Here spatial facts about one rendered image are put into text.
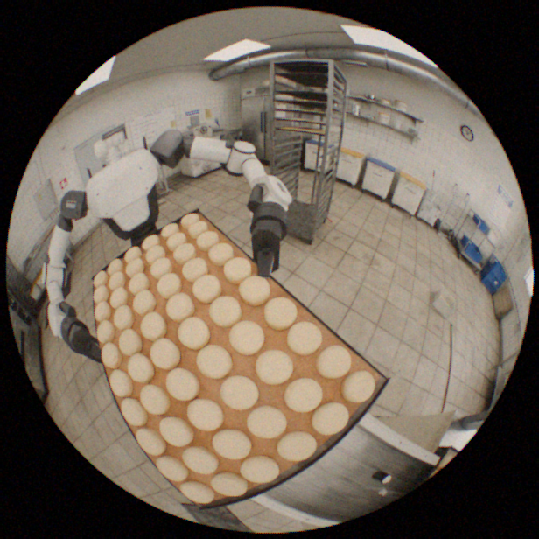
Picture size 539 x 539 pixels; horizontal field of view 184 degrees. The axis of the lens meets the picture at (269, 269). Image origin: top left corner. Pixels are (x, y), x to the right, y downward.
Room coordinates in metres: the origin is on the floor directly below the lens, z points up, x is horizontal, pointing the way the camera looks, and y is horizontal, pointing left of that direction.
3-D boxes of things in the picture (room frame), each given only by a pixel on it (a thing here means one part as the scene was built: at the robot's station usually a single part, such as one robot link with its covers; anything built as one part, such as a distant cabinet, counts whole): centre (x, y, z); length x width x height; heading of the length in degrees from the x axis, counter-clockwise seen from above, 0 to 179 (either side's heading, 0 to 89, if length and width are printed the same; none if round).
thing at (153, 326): (0.08, 0.20, 1.01); 0.05 x 0.05 x 0.02
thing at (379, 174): (2.99, -2.10, 0.38); 0.64 x 0.54 x 0.77; 140
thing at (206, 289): (0.16, 0.11, 1.01); 0.05 x 0.05 x 0.02
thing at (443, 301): (0.48, -2.00, 0.08); 0.30 x 0.22 x 0.16; 37
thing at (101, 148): (0.48, 0.52, 1.31); 0.10 x 0.07 x 0.09; 132
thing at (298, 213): (1.71, -0.37, 0.93); 0.64 x 0.51 x 1.78; 149
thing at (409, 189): (2.57, -2.60, 0.38); 0.64 x 0.54 x 0.77; 138
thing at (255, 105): (4.40, -0.15, 1.03); 1.40 x 0.90 x 2.05; 51
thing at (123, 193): (0.53, 0.56, 1.11); 0.34 x 0.30 x 0.36; 132
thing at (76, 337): (0.00, 0.45, 1.00); 0.12 x 0.10 x 0.13; 87
